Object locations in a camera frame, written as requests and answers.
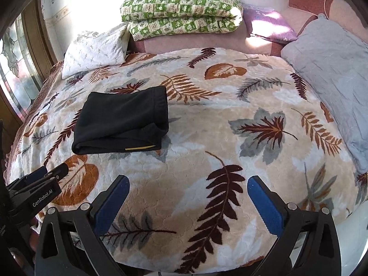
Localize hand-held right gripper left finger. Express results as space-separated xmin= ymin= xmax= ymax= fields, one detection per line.
xmin=34 ymin=175 xmax=130 ymax=276

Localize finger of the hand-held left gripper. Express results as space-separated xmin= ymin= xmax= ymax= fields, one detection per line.
xmin=6 ymin=166 xmax=48 ymax=191
xmin=14 ymin=163 xmax=70 ymax=194

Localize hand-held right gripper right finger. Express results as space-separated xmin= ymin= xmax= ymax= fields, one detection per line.
xmin=247 ymin=175 xmax=342 ymax=276

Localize black pants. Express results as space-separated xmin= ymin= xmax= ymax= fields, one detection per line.
xmin=71 ymin=85 xmax=170 ymax=155

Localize leaf-print plush blanket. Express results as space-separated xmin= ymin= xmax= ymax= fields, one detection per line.
xmin=6 ymin=47 xmax=368 ymax=273

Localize white patterned pillow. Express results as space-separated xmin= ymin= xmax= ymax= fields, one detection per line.
xmin=61 ymin=23 xmax=131 ymax=80

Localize grey quilted pillow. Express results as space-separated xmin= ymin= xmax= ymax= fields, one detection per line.
xmin=280 ymin=14 xmax=368 ymax=176

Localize purple pillow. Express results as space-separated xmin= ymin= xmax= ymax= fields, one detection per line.
xmin=241 ymin=3 xmax=298 ymax=45

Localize pink bed sheet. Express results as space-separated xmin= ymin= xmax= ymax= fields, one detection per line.
xmin=126 ymin=0 xmax=368 ymax=61

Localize green patterned folded quilt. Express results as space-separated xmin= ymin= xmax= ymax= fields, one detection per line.
xmin=120 ymin=0 xmax=244 ymax=41

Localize wooden window frame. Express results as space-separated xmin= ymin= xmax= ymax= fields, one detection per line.
xmin=21 ymin=0 xmax=58 ymax=92

